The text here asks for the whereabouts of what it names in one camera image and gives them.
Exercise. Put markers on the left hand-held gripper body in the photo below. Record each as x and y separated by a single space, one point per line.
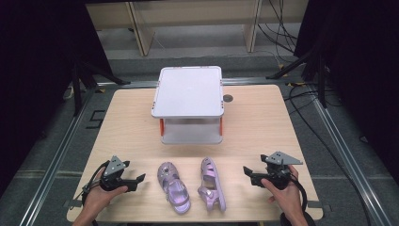
113 180

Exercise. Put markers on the light wooden desk frame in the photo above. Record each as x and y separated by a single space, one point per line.
194 11

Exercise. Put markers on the dark curtain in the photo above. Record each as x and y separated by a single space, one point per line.
37 78
363 78

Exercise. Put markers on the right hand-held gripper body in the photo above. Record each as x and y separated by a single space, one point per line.
277 175

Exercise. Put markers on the person's right hand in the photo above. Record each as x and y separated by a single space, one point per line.
288 197

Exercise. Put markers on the black metal stand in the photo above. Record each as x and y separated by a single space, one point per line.
320 72
76 88

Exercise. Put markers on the person's left hand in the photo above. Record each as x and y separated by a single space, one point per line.
97 197

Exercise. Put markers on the metal floor rail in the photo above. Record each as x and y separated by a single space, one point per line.
53 163
348 157

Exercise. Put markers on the purple sandal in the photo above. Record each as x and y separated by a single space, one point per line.
211 185
175 191

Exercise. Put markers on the white two-tier shoe rack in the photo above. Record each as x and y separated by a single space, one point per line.
188 94

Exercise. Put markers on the dark round table grommet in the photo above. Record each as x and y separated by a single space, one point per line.
228 98

